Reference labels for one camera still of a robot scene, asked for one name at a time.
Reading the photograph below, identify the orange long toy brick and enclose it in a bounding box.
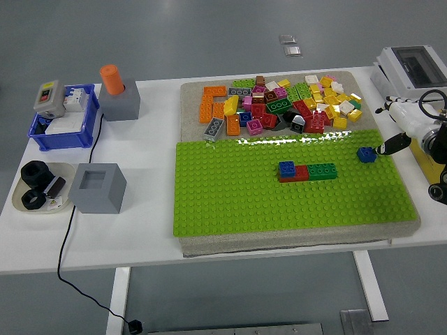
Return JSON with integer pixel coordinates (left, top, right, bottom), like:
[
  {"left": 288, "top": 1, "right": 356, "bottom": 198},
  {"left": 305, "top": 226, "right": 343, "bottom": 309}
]
[
  {"left": 198, "top": 95, "right": 214, "bottom": 124},
  {"left": 203, "top": 85, "right": 228, "bottom": 97}
]

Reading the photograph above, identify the dark brown roller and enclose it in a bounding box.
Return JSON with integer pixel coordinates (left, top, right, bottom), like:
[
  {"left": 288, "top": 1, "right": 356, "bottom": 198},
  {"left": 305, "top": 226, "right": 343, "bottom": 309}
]
[{"left": 43, "top": 176, "right": 67, "bottom": 197}]

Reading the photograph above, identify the grey push-button switch box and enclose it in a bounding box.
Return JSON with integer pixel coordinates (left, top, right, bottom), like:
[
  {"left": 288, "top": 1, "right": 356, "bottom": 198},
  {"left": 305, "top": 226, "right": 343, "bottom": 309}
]
[{"left": 34, "top": 80, "right": 67, "bottom": 118}]

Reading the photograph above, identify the yellow cardboard box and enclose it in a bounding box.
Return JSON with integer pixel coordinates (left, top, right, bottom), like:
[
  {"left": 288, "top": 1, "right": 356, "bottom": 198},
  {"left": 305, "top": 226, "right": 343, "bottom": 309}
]
[{"left": 408, "top": 139, "right": 447, "bottom": 186}]

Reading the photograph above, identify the red long toy brick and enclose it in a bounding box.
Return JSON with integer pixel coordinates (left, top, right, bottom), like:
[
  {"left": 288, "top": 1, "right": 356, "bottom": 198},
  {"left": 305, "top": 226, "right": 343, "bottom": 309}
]
[
  {"left": 278, "top": 165, "right": 310, "bottom": 184},
  {"left": 292, "top": 100, "right": 314, "bottom": 120}
]

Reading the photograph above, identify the blue plastic bin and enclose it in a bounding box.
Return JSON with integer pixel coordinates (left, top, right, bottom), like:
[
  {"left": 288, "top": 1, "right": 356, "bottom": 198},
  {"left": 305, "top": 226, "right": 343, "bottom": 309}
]
[{"left": 27, "top": 83, "right": 101, "bottom": 151}]

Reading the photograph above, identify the grey block with round hole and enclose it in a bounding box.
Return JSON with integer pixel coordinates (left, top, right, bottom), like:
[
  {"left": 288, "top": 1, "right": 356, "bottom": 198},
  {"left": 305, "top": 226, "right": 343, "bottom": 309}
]
[{"left": 98, "top": 78, "right": 142, "bottom": 122}]

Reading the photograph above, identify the magenta square toy brick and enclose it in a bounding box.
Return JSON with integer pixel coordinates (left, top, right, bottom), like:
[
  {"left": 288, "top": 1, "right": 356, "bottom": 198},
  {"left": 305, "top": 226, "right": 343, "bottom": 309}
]
[{"left": 246, "top": 119, "right": 264, "bottom": 137}]

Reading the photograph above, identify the orange cylinder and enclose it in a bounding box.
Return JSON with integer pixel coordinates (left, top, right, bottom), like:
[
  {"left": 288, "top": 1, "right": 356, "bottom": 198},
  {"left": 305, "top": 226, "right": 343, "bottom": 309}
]
[{"left": 99, "top": 64, "right": 126, "bottom": 96}]

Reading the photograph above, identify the small black nut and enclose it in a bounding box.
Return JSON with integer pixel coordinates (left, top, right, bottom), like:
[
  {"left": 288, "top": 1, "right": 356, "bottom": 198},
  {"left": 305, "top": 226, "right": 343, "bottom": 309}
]
[{"left": 21, "top": 190, "right": 47, "bottom": 211}]

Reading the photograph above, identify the dark green long toy brick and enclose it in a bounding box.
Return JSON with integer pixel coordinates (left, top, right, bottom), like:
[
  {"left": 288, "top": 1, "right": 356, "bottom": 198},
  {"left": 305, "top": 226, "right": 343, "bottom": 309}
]
[
  {"left": 265, "top": 98, "right": 293, "bottom": 114},
  {"left": 307, "top": 163, "right": 339, "bottom": 181}
]

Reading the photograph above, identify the white circuit breaker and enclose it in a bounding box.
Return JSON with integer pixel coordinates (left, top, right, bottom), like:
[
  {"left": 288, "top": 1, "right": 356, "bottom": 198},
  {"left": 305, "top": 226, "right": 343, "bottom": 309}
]
[{"left": 64, "top": 87, "right": 87, "bottom": 112}]

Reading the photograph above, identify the lime green studded baseplate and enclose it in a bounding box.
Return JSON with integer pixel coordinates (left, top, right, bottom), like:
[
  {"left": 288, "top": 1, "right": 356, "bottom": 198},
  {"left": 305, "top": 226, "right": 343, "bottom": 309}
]
[{"left": 170, "top": 129, "right": 420, "bottom": 239}]

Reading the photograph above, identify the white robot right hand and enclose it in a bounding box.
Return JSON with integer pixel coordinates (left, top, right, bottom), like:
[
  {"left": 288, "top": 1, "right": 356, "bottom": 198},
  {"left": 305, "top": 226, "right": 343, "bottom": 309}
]
[{"left": 375, "top": 96, "right": 443, "bottom": 157}]

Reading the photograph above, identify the large red toy brick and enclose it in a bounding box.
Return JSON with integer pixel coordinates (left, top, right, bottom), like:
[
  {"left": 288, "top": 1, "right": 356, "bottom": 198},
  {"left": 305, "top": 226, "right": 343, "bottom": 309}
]
[{"left": 302, "top": 110, "right": 332, "bottom": 135}]

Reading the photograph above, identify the white plastic enclosure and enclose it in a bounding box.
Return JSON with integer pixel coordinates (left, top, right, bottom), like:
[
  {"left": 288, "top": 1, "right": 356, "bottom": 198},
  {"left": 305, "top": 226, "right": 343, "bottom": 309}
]
[{"left": 369, "top": 62, "right": 447, "bottom": 104}]

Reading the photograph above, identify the grey block with square hole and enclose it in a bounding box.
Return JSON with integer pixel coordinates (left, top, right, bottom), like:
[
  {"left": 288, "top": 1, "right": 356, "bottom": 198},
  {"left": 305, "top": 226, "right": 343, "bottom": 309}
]
[{"left": 68, "top": 163, "right": 127, "bottom": 214}]

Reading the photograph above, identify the beige tray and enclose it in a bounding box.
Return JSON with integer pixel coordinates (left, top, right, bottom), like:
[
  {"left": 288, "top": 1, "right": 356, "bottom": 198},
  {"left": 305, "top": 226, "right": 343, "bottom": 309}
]
[{"left": 12, "top": 162, "right": 78, "bottom": 214}]

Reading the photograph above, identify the long grey metal plate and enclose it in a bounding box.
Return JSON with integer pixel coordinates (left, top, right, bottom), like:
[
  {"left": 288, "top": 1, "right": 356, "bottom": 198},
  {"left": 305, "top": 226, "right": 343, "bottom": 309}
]
[{"left": 148, "top": 322, "right": 324, "bottom": 335}]

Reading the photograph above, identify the white table leg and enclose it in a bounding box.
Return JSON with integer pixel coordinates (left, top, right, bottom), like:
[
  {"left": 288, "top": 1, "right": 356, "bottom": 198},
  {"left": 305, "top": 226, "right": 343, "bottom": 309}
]
[
  {"left": 105, "top": 267, "right": 132, "bottom": 335},
  {"left": 352, "top": 251, "right": 389, "bottom": 322}
]

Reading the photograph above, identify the large black nut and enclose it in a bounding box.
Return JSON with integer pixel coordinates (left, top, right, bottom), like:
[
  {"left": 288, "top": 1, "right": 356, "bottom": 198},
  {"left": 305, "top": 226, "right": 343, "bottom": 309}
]
[{"left": 20, "top": 160, "right": 53, "bottom": 184}]

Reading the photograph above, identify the white switch plate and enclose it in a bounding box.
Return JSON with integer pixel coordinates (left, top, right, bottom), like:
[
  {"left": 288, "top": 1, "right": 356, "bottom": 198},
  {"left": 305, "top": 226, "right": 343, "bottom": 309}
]
[{"left": 45, "top": 117, "right": 85, "bottom": 135}]

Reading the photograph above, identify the yellow curved toy brick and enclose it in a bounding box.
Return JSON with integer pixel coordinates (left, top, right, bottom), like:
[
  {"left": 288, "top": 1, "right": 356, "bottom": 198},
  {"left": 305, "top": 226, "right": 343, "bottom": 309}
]
[{"left": 223, "top": 95, "right": 240, "bottom": 117}]

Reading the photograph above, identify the black power cord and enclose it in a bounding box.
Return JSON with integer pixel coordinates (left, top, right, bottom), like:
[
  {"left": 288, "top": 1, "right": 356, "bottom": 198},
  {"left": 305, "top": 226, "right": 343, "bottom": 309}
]
[{"left": 57, "top": 112, "right": 132, "bottom": 324}]

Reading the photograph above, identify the white box with dark window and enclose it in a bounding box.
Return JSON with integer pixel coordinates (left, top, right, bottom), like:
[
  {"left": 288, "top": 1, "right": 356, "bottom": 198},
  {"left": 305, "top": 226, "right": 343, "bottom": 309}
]
[{"left": 376, "top": 45, "right": 447, "bottom": 90}]

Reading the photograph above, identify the small grey metal plate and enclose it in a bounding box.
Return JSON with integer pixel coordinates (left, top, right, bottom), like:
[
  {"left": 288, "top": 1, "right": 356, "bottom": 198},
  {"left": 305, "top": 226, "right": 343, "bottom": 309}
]
[{"left": 340, "top": 309, "right": 371, "bottom": 335}]

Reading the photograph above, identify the black and grey toy brick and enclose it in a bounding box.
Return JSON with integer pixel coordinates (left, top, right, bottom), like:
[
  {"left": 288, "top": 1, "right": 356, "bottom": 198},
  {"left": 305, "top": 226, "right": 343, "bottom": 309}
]
[{"left": 290, "top": 115, "right": 307, "bottom": 135}]

